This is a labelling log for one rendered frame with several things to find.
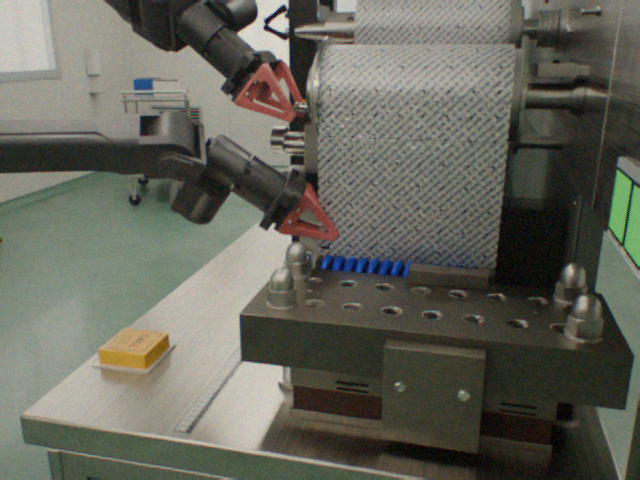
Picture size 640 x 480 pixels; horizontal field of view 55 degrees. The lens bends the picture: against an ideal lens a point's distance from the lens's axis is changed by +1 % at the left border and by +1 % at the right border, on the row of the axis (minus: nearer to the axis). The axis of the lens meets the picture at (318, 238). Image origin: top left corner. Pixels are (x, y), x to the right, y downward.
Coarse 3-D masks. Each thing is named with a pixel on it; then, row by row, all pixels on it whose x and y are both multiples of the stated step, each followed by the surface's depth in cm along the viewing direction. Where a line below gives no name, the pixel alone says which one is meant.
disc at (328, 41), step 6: (330, 36) 82; (324, 42) 79; (330, 42) 82; (324, 48) 79; (318, 54) 78; (324, 54) 79; (318, 60) 77; (318, 66) 77; (318, 72) 77; (318, 78) 77; (318, 84) 77; (318, 90) 78; (318, 96) 78; (318, 102) 78; (318, 108) 78; (318, 114) 78; (318, 120) 79; (318, 126) 79; (318, 132) 80
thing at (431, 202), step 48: (336, 144) 79; (384, 144) 77; (432, 144) 76; (480, 144) 74; (336, 192) 81; (384, 192) 79; (432, 192) 78; (480, 192) 76; (336, 240) 83; (384, 240) 82; (432, 240) 80; (480, 240) 78
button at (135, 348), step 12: (120, 336) 86; (132, 336) 86; (144, 336) 86; (156, 336) 86; (168, 336) 87; (108, 348) 82; (120, 348) 82; (132, 348) 82; (144, 348) 82; (156, 348) 83; (108, 360) 82; (120, 360) 82; (132, 360) 81; (144, 360) 81
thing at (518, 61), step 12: (516, 60) 74; (312, 72) 79; (516, 72) 73; (312, 84) 79; (516, 84) 73; (312, 96) 79; (516, 96) 73; (312, 108) 80; (516, 108) 74; (312, 120) 81; (516, 120) 74
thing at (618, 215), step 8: (624, 176) 50; (616, 184) 53; (624, 184) 50; (616, 192) 52; (624, 192) 50; (616, 200) 52; (624, 200) 50; (616, 208) 52; (624, 208) 49; (616, 216) 52; (624, 216) 49; (616, 224) 52; (624, 224) 49; (616, 232) 51
